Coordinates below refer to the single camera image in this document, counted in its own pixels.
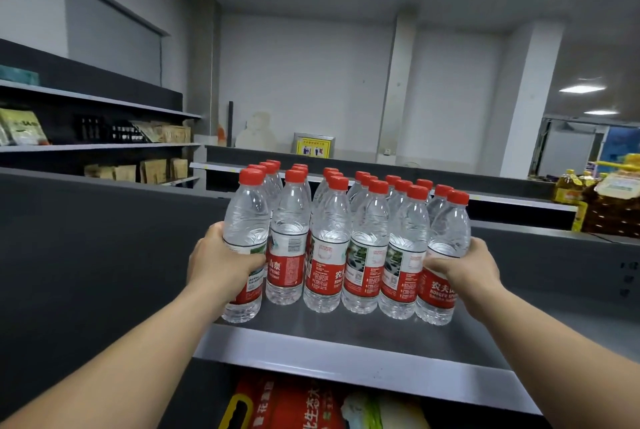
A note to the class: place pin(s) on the grey window blind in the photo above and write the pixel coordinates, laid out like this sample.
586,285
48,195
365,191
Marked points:
110,38

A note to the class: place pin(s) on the large cooking oil jug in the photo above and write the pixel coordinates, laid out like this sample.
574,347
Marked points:
615,208

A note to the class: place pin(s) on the cluster of red-capped water bottles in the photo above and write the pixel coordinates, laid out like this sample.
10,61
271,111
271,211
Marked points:
327,233

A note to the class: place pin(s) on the rectangular ceiling light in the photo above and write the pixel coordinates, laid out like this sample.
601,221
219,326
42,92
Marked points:
582,89
601,113

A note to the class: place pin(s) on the person's left hand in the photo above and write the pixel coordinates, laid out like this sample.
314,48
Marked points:
212,268

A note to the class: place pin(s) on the person's left forearm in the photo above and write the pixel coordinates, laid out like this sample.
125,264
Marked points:
125,368

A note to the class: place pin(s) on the grey aisle shelf unit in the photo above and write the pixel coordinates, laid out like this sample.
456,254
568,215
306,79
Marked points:
500,183

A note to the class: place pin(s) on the blue poster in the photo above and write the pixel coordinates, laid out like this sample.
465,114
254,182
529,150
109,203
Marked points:
622,143

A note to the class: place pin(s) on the dark wall shelf unit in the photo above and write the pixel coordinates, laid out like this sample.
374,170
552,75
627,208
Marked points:
100,73

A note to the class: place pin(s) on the row of dark glass bottles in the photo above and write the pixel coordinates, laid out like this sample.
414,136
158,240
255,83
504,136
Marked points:
107,129

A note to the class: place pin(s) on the clear water bottle red label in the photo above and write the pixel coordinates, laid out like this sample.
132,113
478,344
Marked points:
450,233
247,213

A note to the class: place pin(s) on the yellow cooking oil bottle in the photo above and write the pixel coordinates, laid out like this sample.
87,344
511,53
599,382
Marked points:
585,186
564,188

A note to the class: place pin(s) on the grey metal shelf board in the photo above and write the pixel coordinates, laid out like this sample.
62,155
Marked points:
350,358

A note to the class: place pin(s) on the white and green bag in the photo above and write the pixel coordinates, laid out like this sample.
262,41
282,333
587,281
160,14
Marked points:
385,413

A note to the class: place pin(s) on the brown paper pouch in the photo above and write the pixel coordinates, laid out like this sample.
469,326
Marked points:
179,169
125,173
107,173
91,171
154,172

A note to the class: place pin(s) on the person's right hand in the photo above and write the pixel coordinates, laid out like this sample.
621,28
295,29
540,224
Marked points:
472,273

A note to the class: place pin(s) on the person's right thumb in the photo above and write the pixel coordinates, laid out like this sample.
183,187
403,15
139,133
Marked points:
442,265

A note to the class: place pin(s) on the black pole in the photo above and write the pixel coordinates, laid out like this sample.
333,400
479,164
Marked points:
230,123

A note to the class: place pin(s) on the white statue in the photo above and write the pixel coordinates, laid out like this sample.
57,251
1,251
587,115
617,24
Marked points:
256,133

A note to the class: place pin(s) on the person's left thumb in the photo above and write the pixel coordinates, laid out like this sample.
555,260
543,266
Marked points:
247,265

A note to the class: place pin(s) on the tan paper packet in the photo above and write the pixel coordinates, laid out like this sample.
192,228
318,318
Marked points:
145,131
182,134
164,134

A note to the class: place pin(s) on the yellow framed sign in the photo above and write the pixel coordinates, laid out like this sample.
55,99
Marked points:
314,147

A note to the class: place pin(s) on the dark grey shelf back panel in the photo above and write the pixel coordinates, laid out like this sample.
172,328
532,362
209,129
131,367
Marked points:
100,243

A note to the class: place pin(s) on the teal box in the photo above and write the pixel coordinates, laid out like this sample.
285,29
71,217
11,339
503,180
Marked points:
19,76

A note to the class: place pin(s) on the person's right forearm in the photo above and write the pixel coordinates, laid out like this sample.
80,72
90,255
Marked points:
550,358

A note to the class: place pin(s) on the small white wall box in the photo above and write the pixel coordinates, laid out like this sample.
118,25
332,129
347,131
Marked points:
386,156

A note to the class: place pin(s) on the yellow-green snack packet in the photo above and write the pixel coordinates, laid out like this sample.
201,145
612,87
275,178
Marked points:
22,127

